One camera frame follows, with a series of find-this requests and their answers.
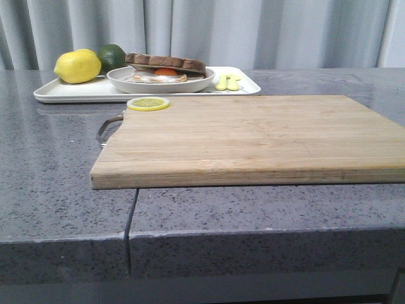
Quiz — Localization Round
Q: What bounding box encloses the yellow plastic spoon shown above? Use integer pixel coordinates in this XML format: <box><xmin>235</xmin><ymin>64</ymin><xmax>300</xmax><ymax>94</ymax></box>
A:
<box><xmin>227</xmin><ymin>73</ymin><xmax>241</xmax><ymax>91</ymax></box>

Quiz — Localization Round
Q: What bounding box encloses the metal cutting board handle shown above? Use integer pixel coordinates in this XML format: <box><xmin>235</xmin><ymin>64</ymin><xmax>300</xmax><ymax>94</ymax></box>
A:
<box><xmin>96</xmin><ymin>112</ymin><xmax>123</xmax><ymax>148</ymax></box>

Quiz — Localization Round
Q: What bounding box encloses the wooden cutting board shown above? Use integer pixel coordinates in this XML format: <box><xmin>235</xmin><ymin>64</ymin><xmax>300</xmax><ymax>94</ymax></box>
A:
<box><xmin>90</xmin><ymin>95</ymin><xmax>404</xmax><ymax>189</ymax></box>

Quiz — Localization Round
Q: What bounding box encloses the lemon slice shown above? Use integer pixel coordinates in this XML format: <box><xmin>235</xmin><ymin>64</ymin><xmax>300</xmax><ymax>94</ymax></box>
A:
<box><xmin>127</xmin><ymin>96</ymin><xmax>170</xmax><ymax>111</ymax></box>

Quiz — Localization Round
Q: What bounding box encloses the white round plate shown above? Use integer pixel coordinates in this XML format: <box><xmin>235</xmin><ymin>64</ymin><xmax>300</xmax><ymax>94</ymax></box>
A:
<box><xmin>106</xmin><ymin>66</ymin><xmax>215</xmax><ymax>94</ymax></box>

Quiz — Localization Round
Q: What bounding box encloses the fried egg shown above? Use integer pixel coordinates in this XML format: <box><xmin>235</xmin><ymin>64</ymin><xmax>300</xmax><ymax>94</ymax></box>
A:
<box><xmin>129</xmin><ymin>68</ymin><xmax>187</xmax><ymax>84</ymax></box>

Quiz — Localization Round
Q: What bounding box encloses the white rectangular tray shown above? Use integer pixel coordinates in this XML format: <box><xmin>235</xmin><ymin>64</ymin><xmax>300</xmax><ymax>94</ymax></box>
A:
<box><xmin>34</xmin><ymin>66</ymin><xmax>261</xmax><ymax>104</ymax></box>

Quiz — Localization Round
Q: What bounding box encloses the green lime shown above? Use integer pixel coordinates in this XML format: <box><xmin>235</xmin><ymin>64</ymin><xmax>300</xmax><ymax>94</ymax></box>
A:
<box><xmin>97</xmin><ymin>44</ymin><xmax>127</xmax><ymax>74</ymax></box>

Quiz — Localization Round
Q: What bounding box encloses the grey curtain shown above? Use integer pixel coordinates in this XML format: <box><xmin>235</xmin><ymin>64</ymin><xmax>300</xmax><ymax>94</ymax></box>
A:
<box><xmin>1</xmin><ymin>1</ymin><xmax>404</xmax><ymax>70</ymax></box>

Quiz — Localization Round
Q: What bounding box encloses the yellow lemon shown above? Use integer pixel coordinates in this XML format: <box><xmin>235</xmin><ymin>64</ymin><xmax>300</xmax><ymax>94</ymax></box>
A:
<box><xmin>54</xmin><ymin>49</ymin><xmax>101</xmax><ymax>84</ymax></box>

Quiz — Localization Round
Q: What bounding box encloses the yellow plastic fork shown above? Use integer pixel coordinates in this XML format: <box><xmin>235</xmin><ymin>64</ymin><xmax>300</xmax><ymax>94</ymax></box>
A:
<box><xmin>215</xmin><ymin>74</ymin><xmax>228</xmax><ymax>91</ymax></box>

